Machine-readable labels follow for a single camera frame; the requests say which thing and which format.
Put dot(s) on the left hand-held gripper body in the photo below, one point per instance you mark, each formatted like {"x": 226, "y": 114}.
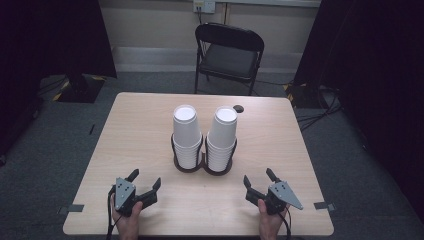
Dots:
{"x": 124, "y": 194}

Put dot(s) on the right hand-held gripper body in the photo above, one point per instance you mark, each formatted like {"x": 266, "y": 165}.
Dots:
{"x": 282, "y": 196}

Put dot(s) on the person's left hand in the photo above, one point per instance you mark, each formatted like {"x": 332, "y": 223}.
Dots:
{"x": 127, "y": 224}

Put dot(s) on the person's right hand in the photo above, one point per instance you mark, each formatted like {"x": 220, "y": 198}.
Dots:
{"x": 269, "y": 224}

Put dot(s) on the grey tape strip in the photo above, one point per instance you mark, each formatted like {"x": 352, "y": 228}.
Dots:
{"x": 71, "y": 208}
{"x": 324, "y": 206}

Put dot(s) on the black double cup holder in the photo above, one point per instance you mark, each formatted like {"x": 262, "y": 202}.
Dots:
{"x": 201, "y": 165}

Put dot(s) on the stack of white paper cups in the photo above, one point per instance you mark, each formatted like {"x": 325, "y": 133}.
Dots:
{"x": 222, "y": 136}
{"x": 186, "y": 133}

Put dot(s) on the black round table grommet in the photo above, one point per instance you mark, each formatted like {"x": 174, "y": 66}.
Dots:
{"x": 238, "y": 108}

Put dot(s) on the black stand base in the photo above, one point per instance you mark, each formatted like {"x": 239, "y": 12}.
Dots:
{"x": 301, "y": 96}
{"x": 80, "y": 89}

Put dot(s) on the black folding chair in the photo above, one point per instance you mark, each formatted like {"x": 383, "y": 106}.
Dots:
{"x": 230, "y": 60}

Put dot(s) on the dark curtain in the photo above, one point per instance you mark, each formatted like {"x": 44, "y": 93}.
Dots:
{"x": 380, "y": 73}
{"x": 46, "y": 40}

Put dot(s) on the white wall socket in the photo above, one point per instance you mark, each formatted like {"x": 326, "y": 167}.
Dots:
{"x": 204, "y": 5}

